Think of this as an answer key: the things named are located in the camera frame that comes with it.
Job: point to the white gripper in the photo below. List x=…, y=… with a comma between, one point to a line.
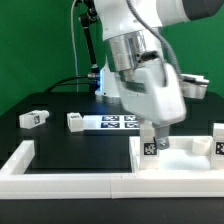
x=149, y=98

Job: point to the white square tabletop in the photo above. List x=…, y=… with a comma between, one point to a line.
x=185, y=153

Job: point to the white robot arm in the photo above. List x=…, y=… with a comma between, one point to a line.
x=131, y=33

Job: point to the white marker plate with tags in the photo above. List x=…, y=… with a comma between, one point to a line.
x=110, y=122

